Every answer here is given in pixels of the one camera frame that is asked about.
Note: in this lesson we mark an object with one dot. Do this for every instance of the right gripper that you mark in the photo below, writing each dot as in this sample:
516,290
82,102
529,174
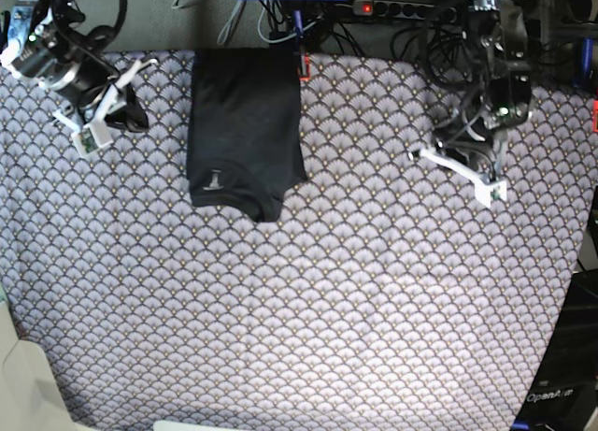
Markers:
99,110

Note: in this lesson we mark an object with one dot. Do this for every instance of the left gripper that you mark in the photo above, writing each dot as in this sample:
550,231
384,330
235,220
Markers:
479,161

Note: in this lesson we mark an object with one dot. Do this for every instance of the black T-shirt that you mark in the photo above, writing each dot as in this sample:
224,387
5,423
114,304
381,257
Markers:
244,148

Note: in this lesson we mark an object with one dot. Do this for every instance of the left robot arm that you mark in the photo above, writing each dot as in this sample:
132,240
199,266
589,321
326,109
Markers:
478,48

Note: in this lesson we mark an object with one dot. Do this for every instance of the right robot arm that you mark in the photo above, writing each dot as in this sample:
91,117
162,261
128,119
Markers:
41,44

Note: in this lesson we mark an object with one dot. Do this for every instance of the red clamp right edge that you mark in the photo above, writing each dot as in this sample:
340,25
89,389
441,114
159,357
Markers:
595,116

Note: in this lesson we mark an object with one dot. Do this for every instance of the fan patterned table cloth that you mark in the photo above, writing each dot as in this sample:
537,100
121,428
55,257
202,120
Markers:
384,298

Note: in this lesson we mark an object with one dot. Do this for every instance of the red black table clamp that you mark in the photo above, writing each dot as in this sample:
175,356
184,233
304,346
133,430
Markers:
304,67

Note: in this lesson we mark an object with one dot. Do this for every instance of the black OpenArm box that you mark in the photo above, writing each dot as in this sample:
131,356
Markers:
563,395

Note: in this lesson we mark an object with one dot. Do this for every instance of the white power strip red switch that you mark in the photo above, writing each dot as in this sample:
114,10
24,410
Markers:
391,10

